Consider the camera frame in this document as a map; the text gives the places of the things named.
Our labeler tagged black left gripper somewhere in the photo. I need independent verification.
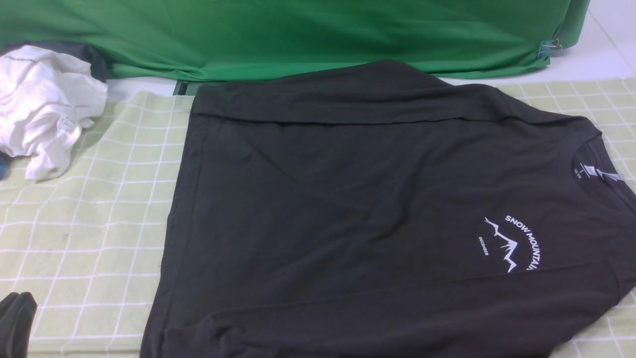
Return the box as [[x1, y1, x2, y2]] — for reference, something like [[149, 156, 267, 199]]
[[0, 292, 38, 358]]

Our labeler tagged dark gray long-sleeve top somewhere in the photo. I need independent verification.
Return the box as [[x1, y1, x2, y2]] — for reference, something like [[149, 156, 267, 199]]
[[140, 61, 635, 358]]

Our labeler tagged light green checkered cloth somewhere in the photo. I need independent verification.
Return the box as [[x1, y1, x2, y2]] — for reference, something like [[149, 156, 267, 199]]
[[1, 79, 635, 358]]

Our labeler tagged blue object at edge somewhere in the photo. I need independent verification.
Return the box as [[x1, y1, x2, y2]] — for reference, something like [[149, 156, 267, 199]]
[[0, 156, 7, 180]]

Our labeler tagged white crumpled t-shirt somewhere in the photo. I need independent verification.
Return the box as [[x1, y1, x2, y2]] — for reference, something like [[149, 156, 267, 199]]
[[0, 45, 108, 181]]

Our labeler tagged dark gray garment under shirt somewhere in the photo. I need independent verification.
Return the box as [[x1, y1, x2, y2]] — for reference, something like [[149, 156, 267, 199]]
[[1, 40, 110, 83]]

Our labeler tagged green backdrop cloth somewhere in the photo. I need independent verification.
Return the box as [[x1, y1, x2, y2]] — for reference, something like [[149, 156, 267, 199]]
[[0, 0, 590, 82]]

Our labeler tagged teal binder clip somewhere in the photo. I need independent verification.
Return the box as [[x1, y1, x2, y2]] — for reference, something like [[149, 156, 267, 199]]
[[537, 38, 563, 58]]

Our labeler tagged dark green metal bracket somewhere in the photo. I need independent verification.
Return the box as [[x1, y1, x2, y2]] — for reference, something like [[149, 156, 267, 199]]
[[172, 80, 200, 96]]

